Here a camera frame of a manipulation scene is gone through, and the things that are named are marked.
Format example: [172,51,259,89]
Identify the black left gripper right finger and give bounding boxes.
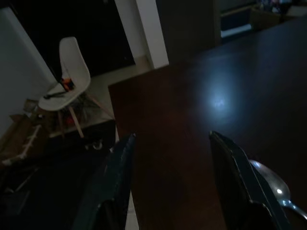
[209,130,292,230]

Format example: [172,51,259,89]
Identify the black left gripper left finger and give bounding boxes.
[74,133,137,230]

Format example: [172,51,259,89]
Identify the silver metal spoon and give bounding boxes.
[248,159,307,222]

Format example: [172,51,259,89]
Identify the black floor mat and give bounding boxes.
[0,119,117,230]

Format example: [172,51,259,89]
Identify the dark brown wooden table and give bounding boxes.
[107,16,307,230]

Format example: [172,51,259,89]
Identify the open brown cardboard box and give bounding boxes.
[0,99,51,166]

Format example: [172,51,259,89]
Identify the small orange and black device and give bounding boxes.
[60,77,74,92]

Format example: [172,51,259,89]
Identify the white plastic chair wooden legs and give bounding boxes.
[38,36,113,138]

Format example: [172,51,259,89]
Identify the cardboard box full of clutter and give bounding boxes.
[249,0,307,31]

